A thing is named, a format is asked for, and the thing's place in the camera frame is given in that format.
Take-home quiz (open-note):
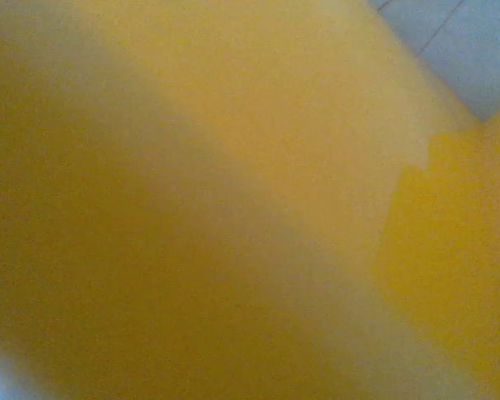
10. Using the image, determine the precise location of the yellow lego brick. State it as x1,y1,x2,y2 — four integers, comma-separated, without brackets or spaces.
372,103,500,400

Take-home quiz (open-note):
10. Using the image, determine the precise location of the yellow plastic bin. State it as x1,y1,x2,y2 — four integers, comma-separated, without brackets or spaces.
0,0,500,400

